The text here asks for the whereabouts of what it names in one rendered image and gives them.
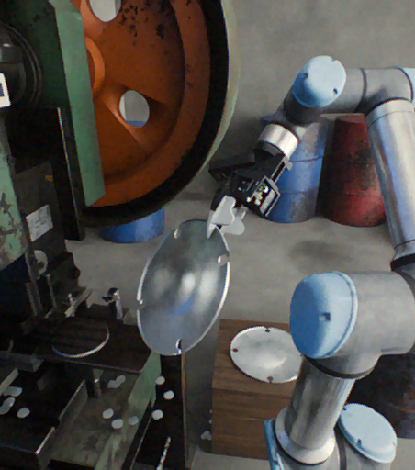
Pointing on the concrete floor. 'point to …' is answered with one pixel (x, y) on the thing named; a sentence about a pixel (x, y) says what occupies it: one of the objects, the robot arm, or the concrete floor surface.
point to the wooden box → (242, 397)
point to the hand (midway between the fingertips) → (209, 232)
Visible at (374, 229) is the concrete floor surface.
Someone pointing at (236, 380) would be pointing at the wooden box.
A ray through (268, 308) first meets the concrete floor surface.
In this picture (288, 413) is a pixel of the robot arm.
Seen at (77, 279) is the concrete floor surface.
